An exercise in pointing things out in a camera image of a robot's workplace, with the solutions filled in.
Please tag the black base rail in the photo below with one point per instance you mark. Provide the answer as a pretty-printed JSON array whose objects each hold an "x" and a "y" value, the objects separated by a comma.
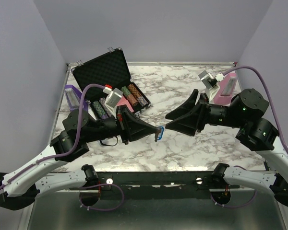
[{"x": 165, "y": 185}]

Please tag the brown poker chip stack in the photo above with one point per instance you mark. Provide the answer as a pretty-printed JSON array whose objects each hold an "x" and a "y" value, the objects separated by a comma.
[{"x": 132, "y": 100}]

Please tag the blue key tag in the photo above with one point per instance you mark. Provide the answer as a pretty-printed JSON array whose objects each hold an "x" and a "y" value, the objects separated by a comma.
[{"x": 160, "y": 129}]

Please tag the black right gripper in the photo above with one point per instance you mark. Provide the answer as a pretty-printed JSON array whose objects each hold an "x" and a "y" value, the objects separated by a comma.
[{"x": 187, "y": 124}]

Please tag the pink playing card deck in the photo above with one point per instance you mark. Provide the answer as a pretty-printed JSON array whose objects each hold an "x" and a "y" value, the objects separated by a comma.
[{"x": 124, "y": 101}]

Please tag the poker chip row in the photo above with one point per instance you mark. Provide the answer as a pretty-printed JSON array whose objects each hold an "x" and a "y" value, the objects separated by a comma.
[
  {"x": 102, "y": 102},
  {"x": 100, "y": 111}
]

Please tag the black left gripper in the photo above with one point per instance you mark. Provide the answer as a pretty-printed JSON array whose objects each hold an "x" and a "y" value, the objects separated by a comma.
[{"x": 126, "y": 124}]

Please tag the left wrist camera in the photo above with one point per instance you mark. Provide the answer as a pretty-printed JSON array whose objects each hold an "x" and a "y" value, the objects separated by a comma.
[{"x": 112, "y": 99}]

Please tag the pink metronome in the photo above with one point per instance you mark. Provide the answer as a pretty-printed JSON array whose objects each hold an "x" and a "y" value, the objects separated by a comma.
[{"x": 226, "y": 90}]

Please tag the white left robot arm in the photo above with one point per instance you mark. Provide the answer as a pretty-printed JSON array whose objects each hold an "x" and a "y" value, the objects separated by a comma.
[{"x": 20, "y": 188}]

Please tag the purple metronome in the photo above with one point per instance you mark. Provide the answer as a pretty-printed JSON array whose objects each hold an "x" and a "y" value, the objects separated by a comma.
[{"x": 73, "y": 96}]

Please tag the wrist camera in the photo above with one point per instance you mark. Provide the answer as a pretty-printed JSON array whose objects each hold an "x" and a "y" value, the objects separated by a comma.
[
  {"x": 211, "y": 83},
  {"x": 112, "y": 99}
]

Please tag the green poker chip stack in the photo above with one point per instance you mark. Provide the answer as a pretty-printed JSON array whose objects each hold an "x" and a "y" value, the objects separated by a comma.
[{"x": 125, "y": 91}]

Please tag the black poker chip case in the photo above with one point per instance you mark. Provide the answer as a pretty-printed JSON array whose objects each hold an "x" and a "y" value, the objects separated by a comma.
[{"x": 108, "y": 69}]

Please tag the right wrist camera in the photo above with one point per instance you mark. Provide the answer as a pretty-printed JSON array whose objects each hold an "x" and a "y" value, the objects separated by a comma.
[{"x": 211, "y": 83}]

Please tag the orange poker chip stack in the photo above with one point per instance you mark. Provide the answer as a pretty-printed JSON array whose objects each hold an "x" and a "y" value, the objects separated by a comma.
[{"x": 134, "y": 91}]

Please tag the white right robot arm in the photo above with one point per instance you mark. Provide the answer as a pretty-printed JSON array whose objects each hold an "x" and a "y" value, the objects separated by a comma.
[{"x": 256, "y": 133}]

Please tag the grey poker chip stack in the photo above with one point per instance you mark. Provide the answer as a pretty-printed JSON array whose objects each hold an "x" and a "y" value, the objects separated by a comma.
[{"x": 142, "y": 101}]

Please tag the poker chip row left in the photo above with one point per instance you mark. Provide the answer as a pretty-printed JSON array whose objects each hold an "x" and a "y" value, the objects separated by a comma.
[{"x": 100, "y": 111}]

